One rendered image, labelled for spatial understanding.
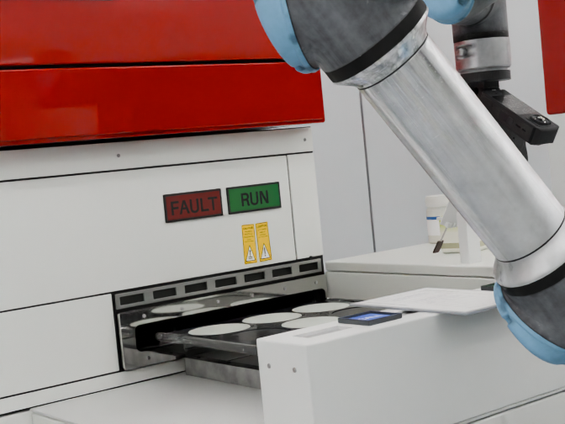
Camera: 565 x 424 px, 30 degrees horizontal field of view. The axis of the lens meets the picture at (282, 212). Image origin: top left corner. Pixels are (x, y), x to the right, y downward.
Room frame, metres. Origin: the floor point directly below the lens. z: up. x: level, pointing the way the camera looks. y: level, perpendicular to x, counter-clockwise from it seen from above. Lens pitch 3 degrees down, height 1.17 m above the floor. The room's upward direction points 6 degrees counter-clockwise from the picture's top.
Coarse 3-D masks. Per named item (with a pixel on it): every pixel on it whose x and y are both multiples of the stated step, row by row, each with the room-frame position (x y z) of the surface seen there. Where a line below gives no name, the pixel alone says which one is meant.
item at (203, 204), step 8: (208, 192) 1.83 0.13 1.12; (216, 192) 1.84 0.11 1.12; (168, 200) 1.78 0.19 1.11; (176, 200) 1.79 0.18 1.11; (184, 200) 1.80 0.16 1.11; (192, 200) 1.81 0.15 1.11; (200, 200) 1.82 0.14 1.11; (208, 200) 1.83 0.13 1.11; (216, 200) 1.84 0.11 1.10; (168, 208) 1.78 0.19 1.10; (176, 208) 1.79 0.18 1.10; (184, 208) 1.80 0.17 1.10; (192, 208) 1.81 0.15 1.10; (200, 208) 1.82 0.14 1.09; (208, 208) 1.83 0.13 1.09; (216, 208) 1.84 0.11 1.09; (168, 216) 1.78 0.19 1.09; (176, 216) 1.79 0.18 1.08; (184, 216) 1.80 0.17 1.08; (192, 216) 1.81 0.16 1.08
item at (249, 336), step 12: (336, 300) 1.90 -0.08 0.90; (264, 312) 1.84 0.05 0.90; (276, 312) 1.82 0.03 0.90; (288, 312) 1.81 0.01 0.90; (300, 312) 1.80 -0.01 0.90; (312, 312) 1.78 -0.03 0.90; (324, 312) 1.77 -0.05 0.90; (336, 312) 1.76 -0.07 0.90; (348, 312) 1.75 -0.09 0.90; (360, 312) 1.74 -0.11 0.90; (216, 324) 1.76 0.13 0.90; (252, 324) 1.72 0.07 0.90; (264, 324) 1.71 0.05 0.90; (276, 324) 1.69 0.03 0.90; (192, 336) 1.66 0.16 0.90; (204, 336) 1.65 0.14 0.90; (216, 336) 1.63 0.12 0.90; (228, 336) 1.63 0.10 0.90; (240, 336) 1.62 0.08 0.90; (252, 336) 1.61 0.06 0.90; (264, 336) 1.60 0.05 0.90
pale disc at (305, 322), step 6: (306, 318) 1.73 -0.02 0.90; (312, 318) 1.72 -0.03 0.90; (318, 318) 1.72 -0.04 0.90; (324, 318) 1.71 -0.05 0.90; (330, 318) 1.70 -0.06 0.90; (336, 318) 1.70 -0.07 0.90; (282, 324) 1.69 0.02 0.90; (288, 324) 1.68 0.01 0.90; (294, 324) 1.68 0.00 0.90; (300, 324) 1.67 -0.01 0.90; (306, 324) 1.67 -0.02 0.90; (312, 324) 1.66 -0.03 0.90; (318, 324) 1.66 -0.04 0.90
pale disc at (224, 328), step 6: (222, 324) 1.75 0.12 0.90; (228, 324) 1.75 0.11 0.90; (234, 324) 1.74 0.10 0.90; (240, 324) 1.73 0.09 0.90; (246, 324) 1.73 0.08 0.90; (192, 330) 1.72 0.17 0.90; (198, 330) 1.71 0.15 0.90; (204, 330) 1.71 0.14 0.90; (210, 330) 1.70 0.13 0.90; (216, 330) 1.70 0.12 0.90; (222, 330) 1.69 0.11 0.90; (228, 330) 1.68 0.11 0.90; (234, 330) 1.68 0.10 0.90; (240, 330) 1.67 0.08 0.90
